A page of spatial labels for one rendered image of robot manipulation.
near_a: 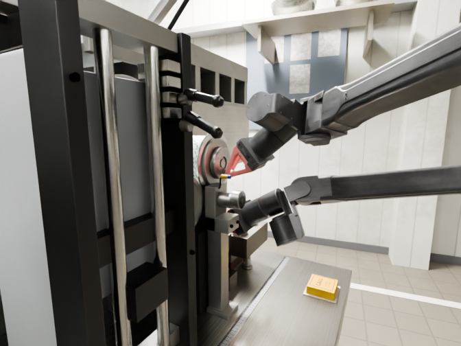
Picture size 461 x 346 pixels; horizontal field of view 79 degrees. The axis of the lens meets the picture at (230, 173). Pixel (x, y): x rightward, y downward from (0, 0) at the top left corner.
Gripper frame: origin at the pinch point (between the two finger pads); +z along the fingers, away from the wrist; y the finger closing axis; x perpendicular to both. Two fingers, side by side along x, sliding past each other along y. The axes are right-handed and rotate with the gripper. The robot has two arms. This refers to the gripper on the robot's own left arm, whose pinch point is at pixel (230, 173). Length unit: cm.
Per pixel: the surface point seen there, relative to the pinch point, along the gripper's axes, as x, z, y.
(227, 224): -9.1, 4.5, -6.3
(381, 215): -92, 28, 265
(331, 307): -39.9, 4.0, 8.7
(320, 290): -36.3, 5.2, 11.5
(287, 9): 111, -30, 197
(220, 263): -15.3, 12.5, -5.8
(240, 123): 31, 21, 80
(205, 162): 4.4, 0.6, -5.4
